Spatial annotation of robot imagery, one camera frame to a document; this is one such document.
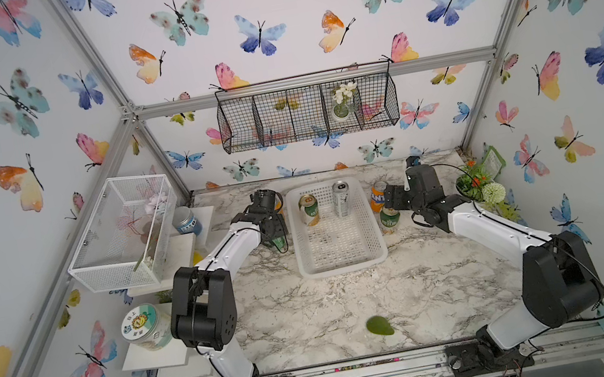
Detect orange Fanta can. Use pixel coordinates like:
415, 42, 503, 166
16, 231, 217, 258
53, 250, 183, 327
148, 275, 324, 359
370, 180, 388, 213

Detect green gold beer can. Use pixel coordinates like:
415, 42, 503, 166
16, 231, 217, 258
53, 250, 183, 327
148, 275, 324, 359
298, 194, 320, 227
379, 206, 401, 234

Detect green soda can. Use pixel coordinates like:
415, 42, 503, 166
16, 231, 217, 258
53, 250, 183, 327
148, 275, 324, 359
270, 236, 289, 254

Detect silver drink can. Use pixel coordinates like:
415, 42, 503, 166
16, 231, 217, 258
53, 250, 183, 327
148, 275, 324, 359
332, 180, 350, 218

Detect white plastic perforated basket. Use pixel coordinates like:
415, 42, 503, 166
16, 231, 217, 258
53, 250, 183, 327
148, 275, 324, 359
285, 176, 388, 280

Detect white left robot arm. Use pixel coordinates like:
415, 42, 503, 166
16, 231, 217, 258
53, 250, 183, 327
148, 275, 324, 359
170, 189, 288, 377

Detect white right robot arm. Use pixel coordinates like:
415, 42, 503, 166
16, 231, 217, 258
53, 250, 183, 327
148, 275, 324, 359
384, 164, 604, 357

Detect potted flower plant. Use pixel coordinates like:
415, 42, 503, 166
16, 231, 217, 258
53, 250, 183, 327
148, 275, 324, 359
455, 160, 521, 222

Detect blue white can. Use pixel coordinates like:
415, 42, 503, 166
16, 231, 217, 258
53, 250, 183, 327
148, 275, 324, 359
172, 206, 203, 236

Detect white flowers in vase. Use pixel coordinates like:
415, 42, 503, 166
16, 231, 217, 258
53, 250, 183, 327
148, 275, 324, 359
332, 81, 358, 122

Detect green leaf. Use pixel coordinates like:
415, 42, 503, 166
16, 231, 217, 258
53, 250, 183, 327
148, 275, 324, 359
366, 315, 395, 336

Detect white stepped shelf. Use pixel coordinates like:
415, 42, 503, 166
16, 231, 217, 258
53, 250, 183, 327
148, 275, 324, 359
122, 206, 214, 377

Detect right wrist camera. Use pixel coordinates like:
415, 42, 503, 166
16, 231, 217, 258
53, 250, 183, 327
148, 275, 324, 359
405, 155, 421, 169

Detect black wire wall basket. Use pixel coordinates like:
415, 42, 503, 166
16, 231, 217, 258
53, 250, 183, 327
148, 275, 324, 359
214, 61, 400, 154

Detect white wire mesh box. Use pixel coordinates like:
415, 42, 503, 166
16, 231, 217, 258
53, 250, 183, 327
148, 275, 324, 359
68, 174, 178, 293

